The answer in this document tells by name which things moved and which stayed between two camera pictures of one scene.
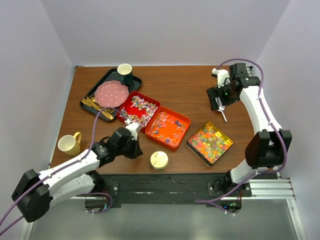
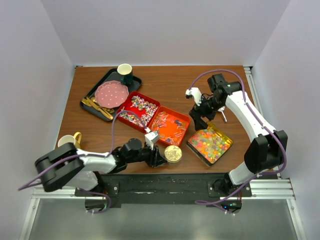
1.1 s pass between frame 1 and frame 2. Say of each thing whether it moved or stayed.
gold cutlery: stayed
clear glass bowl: moved
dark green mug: stayed
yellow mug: stayed
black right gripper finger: moved
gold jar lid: moved
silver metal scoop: stayed
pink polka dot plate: stayed
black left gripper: moved
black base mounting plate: stayed
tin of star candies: stayed
